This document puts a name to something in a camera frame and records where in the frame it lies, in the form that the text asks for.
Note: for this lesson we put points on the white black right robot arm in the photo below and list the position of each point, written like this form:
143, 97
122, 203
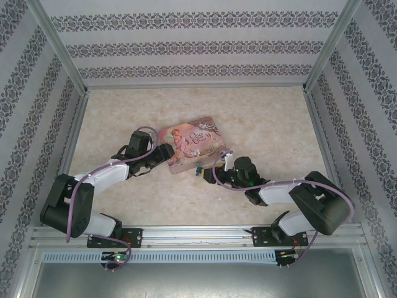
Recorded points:
279, 194

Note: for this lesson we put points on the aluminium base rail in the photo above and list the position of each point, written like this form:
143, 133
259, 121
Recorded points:
192, 236

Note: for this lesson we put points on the pink illustrated tin box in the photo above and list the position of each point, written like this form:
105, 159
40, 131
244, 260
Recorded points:
192, 142

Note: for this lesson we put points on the aluminium frame corner post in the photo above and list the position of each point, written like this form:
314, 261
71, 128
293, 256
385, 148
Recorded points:
333, 40
56, 40

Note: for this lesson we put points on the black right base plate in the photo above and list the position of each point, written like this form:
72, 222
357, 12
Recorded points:
260, 237

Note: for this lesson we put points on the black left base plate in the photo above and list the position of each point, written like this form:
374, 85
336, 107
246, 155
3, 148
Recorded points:
135, 237

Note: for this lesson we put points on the circuit board with green light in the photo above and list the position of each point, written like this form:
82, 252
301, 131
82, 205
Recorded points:
116, 257

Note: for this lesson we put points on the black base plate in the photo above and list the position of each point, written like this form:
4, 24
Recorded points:
135, 237
260, 237

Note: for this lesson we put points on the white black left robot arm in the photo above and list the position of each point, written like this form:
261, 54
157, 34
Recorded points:
105, 174

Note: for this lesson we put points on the aluminium frame back beam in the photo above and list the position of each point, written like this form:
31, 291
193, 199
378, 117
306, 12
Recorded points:
195, 86

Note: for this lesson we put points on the small blue padlock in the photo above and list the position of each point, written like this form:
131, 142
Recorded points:
198, 171

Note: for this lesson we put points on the aluminium frame side beam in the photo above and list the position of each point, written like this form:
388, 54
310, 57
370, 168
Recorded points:
319, 127
76, 124

